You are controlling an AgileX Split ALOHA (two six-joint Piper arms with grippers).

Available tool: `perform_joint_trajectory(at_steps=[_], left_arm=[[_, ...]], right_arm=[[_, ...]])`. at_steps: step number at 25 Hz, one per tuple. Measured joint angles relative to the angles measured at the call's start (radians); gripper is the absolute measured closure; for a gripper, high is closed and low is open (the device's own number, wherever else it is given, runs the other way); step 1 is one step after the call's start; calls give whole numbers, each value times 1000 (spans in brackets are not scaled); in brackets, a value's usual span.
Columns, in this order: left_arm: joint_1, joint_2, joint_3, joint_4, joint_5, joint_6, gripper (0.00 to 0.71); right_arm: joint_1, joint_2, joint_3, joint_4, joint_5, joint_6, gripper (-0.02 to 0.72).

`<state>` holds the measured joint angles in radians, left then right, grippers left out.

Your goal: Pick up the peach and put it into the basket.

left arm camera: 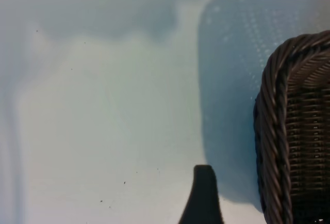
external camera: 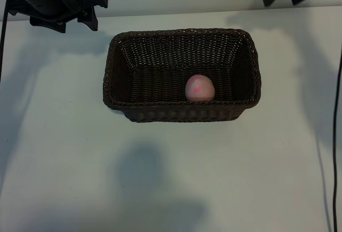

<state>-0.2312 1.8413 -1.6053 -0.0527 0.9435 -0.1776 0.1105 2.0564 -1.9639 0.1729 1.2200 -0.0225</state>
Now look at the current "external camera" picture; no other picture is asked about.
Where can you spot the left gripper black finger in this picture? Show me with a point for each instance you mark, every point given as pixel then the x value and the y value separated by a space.
pixel 48 25
pixel 88 18

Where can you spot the dark brown wicker basket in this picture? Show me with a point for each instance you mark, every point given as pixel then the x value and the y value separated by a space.
pixel 160 90

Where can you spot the pink peach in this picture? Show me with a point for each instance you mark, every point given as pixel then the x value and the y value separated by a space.
pixel 200 87

